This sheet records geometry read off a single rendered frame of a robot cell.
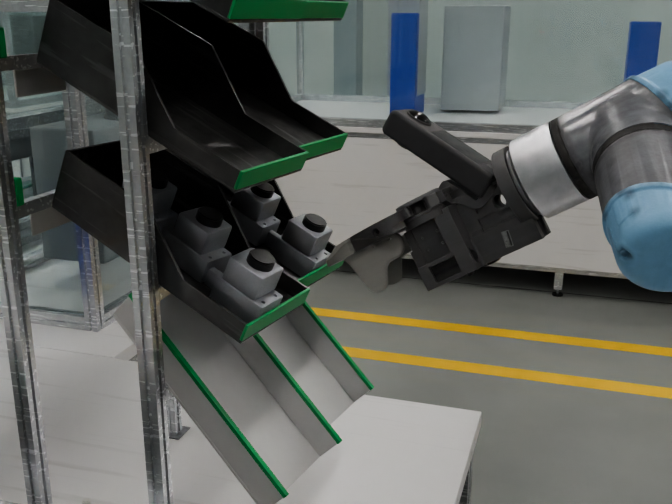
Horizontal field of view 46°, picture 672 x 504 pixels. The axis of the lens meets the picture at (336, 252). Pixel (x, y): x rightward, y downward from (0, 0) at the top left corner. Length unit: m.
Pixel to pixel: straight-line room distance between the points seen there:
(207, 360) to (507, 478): 1.99
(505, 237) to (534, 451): 2.35
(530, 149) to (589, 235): 3.81
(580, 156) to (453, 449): 0.72
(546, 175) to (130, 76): 0.40
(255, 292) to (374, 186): 3.77
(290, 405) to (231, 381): 0.08
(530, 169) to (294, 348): 0.54
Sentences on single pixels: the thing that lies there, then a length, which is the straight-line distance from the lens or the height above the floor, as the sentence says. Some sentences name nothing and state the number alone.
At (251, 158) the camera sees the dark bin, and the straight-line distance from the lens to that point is 0.86.
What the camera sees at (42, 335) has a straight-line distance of 1.80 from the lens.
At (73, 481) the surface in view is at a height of 0.86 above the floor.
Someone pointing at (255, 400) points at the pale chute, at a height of 1.06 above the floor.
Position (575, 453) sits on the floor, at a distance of 3.05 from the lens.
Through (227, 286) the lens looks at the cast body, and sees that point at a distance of 0.85.
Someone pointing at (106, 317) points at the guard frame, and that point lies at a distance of 1.80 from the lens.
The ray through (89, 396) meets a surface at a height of 0.86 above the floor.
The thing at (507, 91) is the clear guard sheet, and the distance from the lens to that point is 4.40.
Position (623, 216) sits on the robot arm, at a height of 1.38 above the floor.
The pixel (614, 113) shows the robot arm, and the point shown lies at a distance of 0.66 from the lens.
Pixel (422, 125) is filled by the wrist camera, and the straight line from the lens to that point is 0.73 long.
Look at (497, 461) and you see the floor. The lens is 2.94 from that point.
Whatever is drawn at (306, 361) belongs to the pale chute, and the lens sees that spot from 1.11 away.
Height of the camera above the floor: 1.51
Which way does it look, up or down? 17 degrees down
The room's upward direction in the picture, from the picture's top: straight up
